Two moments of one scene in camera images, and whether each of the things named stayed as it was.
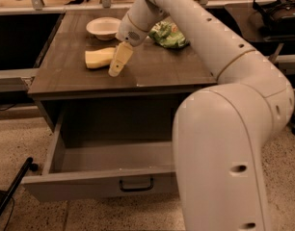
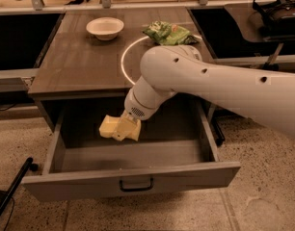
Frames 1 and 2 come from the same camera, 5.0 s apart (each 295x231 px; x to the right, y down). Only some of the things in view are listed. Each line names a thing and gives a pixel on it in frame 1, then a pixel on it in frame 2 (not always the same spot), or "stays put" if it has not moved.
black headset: x=279 y=17 stays put
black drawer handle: x=137 y=189 stays put
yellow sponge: x=98 y=58 -> x=109 y=126
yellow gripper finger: x=121 y=56 -> x=127 y=128
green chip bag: x=167 y=35 stays put
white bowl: x=104 y=28 stays put
